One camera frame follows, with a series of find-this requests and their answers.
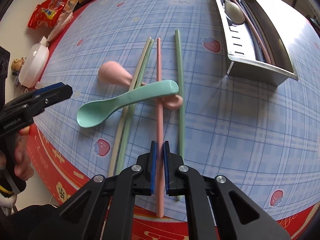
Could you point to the beige spoon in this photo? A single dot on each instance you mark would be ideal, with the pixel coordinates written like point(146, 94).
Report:
point(235, 11)

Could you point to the red snack bag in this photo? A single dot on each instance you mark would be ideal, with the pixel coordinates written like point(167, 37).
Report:
point(45, 12)

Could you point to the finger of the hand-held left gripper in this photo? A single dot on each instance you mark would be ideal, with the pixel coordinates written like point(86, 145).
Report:
point(47, 88)
point(57, 93)

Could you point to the person's dark clothing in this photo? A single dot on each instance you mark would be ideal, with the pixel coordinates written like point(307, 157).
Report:
point(30, 220)

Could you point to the white lidded bowl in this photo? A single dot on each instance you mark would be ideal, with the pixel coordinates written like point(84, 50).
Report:
point(33, 62)

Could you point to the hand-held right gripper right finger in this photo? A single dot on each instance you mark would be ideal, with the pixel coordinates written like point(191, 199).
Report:
point(167, 170)

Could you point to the beige chopstick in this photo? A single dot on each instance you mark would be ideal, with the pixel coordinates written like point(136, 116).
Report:
point(119, 135)

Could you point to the white plastic packet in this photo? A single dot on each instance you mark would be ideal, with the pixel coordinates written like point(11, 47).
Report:
point(60, 27)

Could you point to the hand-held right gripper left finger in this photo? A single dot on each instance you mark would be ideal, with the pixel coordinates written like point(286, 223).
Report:
point(153, 170)

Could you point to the blue-grey chopstick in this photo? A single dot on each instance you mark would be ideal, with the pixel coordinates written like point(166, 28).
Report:
point(262, 55)
point(257, 52)

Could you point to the pink spoon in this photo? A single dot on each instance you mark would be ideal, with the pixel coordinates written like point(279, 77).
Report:
point(111, 72)

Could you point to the teal spoon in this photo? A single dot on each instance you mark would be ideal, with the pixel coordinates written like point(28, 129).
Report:
point(92, 116)

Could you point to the blue plaid table mat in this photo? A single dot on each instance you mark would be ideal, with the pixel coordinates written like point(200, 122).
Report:
point(212, 130)

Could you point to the clear printed snack bag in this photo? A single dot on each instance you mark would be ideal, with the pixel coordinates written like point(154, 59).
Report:
point(72, 1)

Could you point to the steel utensil box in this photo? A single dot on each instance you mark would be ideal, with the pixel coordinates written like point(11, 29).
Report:
point(262, 72)

